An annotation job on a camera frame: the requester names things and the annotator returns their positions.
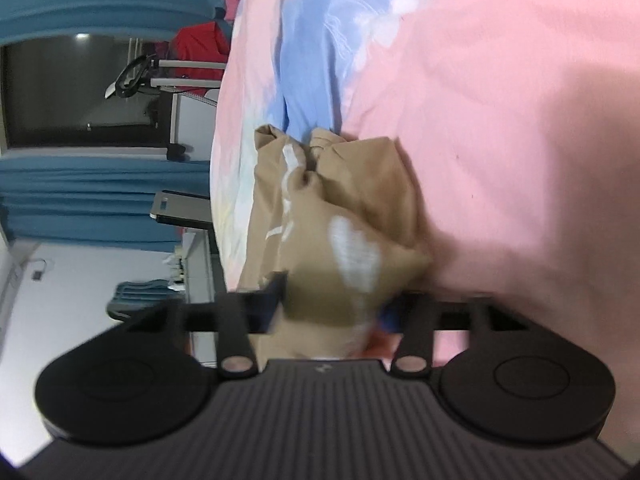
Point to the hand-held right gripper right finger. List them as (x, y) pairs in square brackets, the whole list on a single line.
[(395, 316)]

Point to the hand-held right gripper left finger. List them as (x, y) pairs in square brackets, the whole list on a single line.
[(267, 307)]

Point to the tan t-shirt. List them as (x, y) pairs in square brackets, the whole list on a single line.
[(350, 200)]

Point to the pink clothes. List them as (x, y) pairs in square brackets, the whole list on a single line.
[(234, 2)]

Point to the white dressing table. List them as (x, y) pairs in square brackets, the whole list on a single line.
[(200, 270)]

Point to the wavy-edged mirror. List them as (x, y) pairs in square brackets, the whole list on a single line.
[(140, 297)]

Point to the grey chair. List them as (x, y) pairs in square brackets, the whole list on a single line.
[(180, 207)]

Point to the pastel bed sheet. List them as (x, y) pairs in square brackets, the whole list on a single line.
[(500, 110)]

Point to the red cloth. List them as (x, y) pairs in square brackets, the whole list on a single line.
[(202, 42)]

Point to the dark window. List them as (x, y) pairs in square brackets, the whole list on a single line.
[(65, 95)]

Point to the wall socket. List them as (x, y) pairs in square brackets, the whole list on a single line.
[(37, 275)]

